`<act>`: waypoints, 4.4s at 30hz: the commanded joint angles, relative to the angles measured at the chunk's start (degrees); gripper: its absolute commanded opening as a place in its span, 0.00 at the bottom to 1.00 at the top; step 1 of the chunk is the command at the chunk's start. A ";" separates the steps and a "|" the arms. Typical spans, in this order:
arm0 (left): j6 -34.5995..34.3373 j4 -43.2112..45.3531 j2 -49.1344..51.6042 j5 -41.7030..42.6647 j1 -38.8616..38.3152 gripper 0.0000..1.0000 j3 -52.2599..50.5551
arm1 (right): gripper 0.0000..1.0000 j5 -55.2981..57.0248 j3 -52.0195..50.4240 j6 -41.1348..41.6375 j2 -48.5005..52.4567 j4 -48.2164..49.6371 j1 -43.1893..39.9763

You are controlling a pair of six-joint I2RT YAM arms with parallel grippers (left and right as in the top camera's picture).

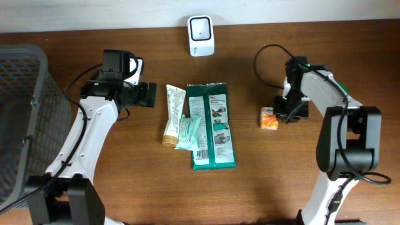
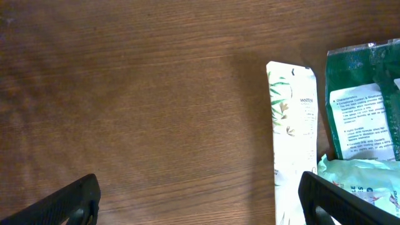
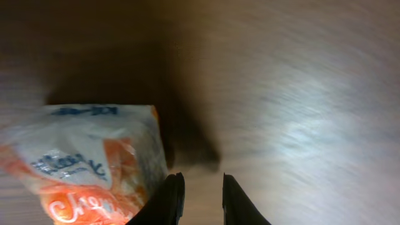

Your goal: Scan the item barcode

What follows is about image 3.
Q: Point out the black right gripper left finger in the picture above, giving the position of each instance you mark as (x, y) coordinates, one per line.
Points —
(166, 205)

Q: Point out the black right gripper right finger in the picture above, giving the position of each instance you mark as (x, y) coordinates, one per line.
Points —
(238, 208)

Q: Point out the orange tissue pack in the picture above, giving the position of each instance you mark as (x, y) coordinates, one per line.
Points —
(88, 163)

